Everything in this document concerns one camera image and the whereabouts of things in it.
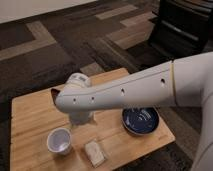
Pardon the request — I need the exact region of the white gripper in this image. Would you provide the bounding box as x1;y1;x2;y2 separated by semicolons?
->
69;112;93;125

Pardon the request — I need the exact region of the white sponge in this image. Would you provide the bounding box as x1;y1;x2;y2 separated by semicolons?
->
84;141;105;167

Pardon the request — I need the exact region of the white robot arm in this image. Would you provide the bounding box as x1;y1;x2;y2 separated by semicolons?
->
55;51;213;171

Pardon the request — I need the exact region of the white ceramic cup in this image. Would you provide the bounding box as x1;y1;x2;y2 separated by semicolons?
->
46;128;72;155

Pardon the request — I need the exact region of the dark blue bowl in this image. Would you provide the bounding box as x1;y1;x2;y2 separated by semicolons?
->
122;107;159;136

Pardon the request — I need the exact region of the black chair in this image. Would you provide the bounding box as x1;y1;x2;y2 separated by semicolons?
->
148;0;213;58

